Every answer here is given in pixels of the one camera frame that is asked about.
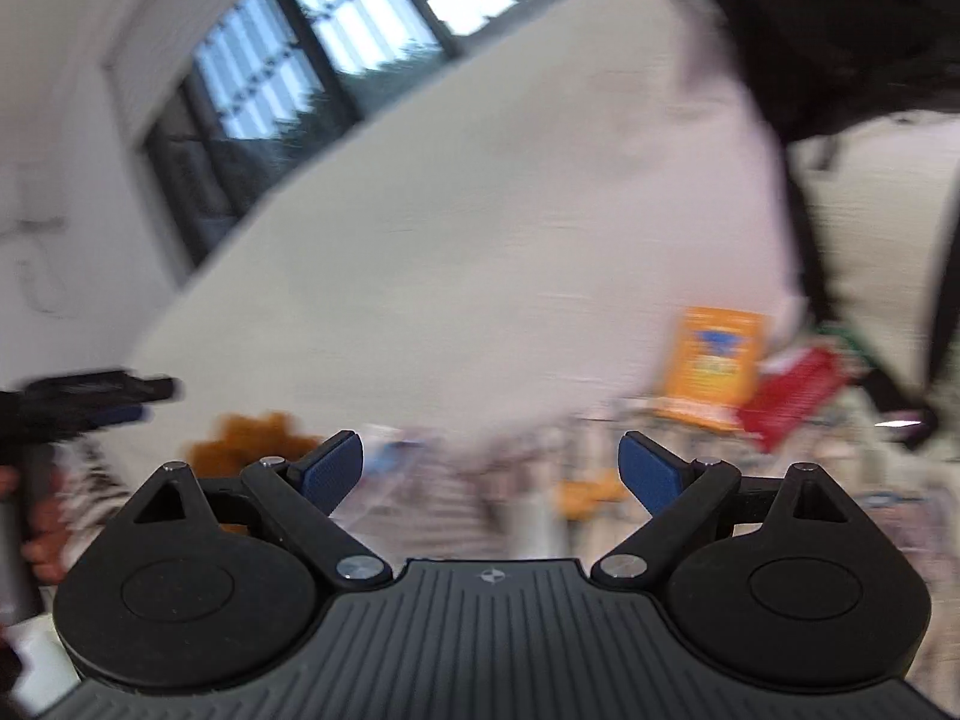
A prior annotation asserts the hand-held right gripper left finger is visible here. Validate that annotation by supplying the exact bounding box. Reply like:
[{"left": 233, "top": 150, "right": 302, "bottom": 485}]
[{"left": 132, "top": 430, "right": 394, "bottom": 591}]

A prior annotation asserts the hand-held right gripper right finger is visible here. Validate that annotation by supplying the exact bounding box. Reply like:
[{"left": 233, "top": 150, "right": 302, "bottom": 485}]
[{"left": 591, "top": 430, "right": 857, "bottom": 591}]

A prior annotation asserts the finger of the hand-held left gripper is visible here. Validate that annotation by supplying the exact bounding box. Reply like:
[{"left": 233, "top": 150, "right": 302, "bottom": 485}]
[
  {"left": 75, "top": 404, "right": 146, "bottom": 437},
  {"left": 71, "top": 369, "right": 182, "bottom": 405}
]

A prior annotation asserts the person's left hand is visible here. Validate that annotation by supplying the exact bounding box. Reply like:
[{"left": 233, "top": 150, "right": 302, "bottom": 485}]
[{"left": 21, "top": 493, "right": 72, "bottom": 586}]

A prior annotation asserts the small orange object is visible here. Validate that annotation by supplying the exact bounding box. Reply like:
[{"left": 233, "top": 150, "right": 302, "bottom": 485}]
[{"left": 555, "top": 474, "right": 627, "bottom": 520}]

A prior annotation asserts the brown plush toy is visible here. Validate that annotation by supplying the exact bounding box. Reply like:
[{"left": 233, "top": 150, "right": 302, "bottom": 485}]
[{"left": 186, "top": 411, "right": 325, "bottom": 475}]

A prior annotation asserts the orange box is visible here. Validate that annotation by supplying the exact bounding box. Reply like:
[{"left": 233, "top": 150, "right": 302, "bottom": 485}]
[{"left": 655, "top": 306, "right": 773, "bottom": 434}]

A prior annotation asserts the red packet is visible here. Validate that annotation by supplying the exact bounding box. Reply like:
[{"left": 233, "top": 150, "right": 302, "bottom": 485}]
[{"left": 739, "top": 347, "right": 850, "bottom": 455}]

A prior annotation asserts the dark framed window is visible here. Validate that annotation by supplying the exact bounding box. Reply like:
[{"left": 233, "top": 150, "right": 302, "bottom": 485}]
[{"left": 112, "top": 0, "right": 601, "bottom": 290}]

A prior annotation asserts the dark cloth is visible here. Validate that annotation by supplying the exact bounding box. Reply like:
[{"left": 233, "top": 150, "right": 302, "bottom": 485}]
[{"left": 649, "top": 0, "right": 960, "bottom": 147}]

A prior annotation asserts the white wall box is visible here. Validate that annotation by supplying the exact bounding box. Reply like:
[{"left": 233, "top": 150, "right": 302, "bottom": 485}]
[{"left": 11, "top": 161, "right": 72, "bottom": 230}]

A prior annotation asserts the black harness strap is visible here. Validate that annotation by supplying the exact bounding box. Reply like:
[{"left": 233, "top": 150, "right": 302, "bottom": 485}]
[{"left": 780, "top": 139, "right": 942, "bottom": 455}]

